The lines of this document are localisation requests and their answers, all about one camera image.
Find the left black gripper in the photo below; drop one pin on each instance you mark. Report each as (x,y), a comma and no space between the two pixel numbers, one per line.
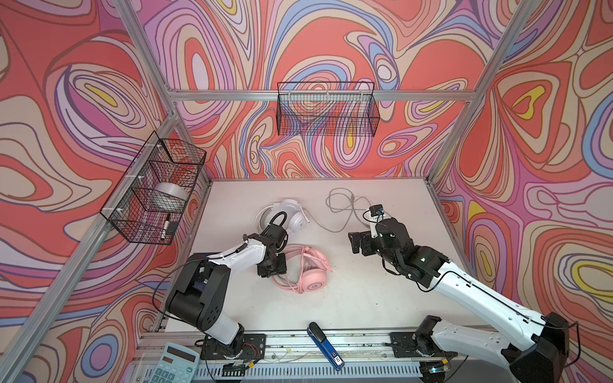
(282,267)

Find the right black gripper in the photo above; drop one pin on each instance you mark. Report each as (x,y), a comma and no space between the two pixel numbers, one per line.
(365,238)

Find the pink headphones with cable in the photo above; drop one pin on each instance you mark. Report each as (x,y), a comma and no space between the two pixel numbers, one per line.
(314,270)

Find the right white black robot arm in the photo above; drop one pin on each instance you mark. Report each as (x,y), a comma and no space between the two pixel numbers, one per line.
(533,347)

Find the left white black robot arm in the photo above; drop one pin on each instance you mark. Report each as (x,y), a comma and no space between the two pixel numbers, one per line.
(198,293)

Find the dark blue notebook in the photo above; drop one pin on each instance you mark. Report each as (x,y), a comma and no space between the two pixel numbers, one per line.
(200,256)

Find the white tape roll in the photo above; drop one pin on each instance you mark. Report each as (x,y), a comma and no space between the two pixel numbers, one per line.
(169,197)

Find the blue black stapler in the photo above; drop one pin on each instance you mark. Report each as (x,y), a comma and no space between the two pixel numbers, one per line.
(325,347)

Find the light green calculator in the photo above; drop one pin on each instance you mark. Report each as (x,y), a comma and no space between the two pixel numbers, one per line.
(177,364)

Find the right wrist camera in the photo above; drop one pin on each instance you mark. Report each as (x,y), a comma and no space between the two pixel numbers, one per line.
(375,214)

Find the black wire basket left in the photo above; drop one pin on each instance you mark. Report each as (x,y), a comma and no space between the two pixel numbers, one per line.
(160,182)

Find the black wire basket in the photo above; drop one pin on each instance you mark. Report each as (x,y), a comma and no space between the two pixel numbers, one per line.
(160,182)
(327,108)

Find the black wire basket back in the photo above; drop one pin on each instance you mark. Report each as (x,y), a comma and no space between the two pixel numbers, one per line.
(327,108)

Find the aluminium front rail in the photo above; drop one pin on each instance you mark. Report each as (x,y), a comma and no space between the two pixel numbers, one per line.
(296,356)

